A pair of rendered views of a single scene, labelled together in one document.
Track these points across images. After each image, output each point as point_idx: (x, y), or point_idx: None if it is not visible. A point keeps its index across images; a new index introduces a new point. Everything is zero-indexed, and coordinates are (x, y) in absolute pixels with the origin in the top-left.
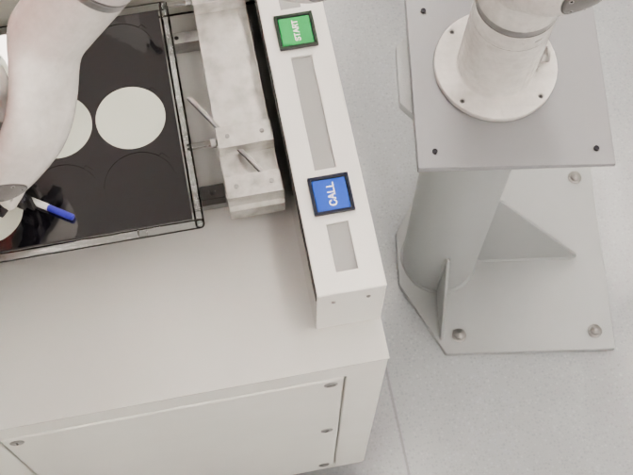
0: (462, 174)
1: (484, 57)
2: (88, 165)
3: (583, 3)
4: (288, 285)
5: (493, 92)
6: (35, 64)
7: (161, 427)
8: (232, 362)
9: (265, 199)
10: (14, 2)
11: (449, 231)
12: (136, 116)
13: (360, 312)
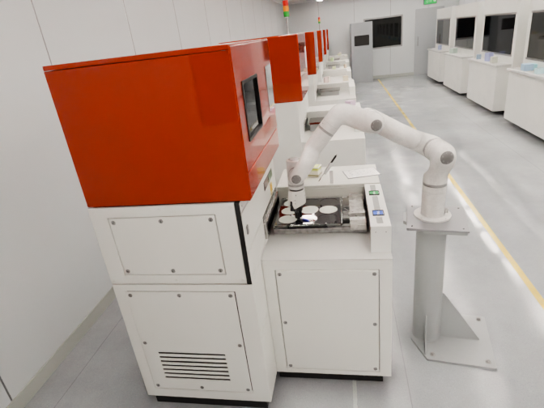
0: (425, 258)
1: (426, 200)
2: (315, 214)
3: (446, 158)
4: (364, 244)
5: (430, 215)
6: (309, 147)
7: (320, 286)
8: (344, 255)
9: (360, 223)
10: (305, 193)
11: (424, 295)
12: (329, 209)
13: (384, 244)
